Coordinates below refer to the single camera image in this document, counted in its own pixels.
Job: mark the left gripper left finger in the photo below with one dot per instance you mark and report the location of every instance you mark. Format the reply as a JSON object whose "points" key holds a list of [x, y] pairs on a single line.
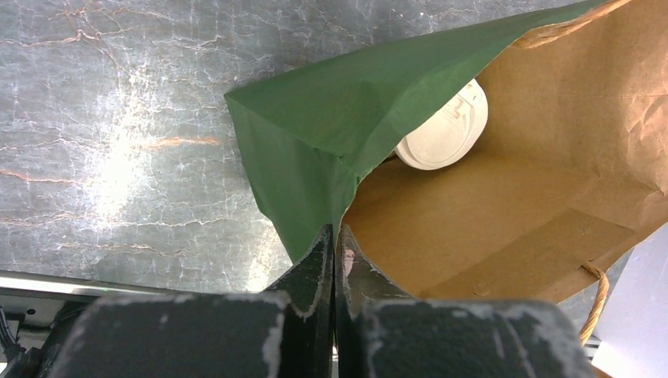
{"points": [[284, 331]]}

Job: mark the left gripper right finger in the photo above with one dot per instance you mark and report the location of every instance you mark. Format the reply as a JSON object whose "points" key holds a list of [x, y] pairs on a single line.
{"points": [[382, 331]]}

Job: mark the white cup lid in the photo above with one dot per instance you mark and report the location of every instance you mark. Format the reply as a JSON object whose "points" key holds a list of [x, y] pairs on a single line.
{"points": [[449, 134]]}

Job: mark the green box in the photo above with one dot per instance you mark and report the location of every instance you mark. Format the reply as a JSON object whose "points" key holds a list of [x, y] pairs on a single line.
{"points": [[308, 137]]}

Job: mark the brown paper bag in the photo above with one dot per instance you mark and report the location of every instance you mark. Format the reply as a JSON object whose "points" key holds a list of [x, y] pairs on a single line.
{"points": [[570, 169]]}

